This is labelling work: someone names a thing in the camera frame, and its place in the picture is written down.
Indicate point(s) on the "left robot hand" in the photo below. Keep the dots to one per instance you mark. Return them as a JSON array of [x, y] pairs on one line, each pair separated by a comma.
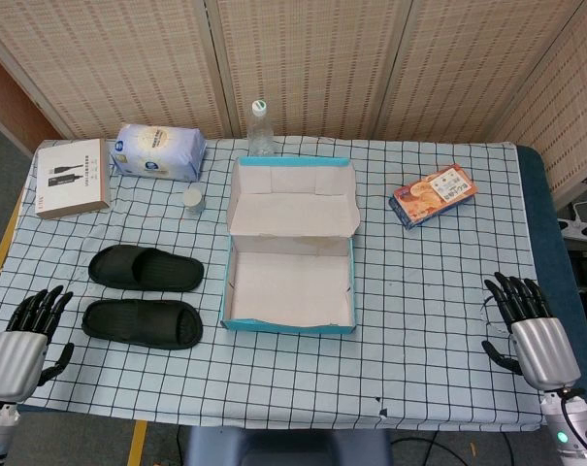
[[16, 359]]

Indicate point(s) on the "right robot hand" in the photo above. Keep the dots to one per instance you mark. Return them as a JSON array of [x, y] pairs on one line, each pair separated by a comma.
[[545, 349]]

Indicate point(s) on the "black slipper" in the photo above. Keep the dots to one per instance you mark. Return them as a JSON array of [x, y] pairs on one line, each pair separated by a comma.
[[147, 269], [128, 322]]

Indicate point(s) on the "blue cardboard shoe box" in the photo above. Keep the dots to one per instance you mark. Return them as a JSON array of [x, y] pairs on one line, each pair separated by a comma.
[[288, 291]]

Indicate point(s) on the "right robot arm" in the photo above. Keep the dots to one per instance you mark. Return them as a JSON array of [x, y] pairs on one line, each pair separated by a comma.
[[572, 432]]

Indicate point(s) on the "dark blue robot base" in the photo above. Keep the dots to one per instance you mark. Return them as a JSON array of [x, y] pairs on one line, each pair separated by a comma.
[[283, 449]]

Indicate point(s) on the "white office chair base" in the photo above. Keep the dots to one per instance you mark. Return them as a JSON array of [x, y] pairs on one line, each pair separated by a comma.
[[581, 225]]

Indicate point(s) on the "blue checkered tablecloth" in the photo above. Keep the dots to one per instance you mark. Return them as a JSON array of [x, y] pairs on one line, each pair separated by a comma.
[[419, 301]]

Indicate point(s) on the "orange blue snack box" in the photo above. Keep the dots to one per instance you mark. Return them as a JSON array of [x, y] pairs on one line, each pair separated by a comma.
[[433, 194]]

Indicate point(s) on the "small white jar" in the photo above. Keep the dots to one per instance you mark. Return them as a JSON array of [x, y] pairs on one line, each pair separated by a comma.
[[194, 200]]

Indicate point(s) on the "white blue tissue pack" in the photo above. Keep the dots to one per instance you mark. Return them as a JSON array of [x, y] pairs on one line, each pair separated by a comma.
[[157, 150]]

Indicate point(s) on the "clear plastic bottle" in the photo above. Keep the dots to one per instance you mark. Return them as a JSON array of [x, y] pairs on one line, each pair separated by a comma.
[[260, 133]]

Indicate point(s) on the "woven folding screen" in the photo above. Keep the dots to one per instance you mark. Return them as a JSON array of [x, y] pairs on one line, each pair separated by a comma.
[[322, 63]]

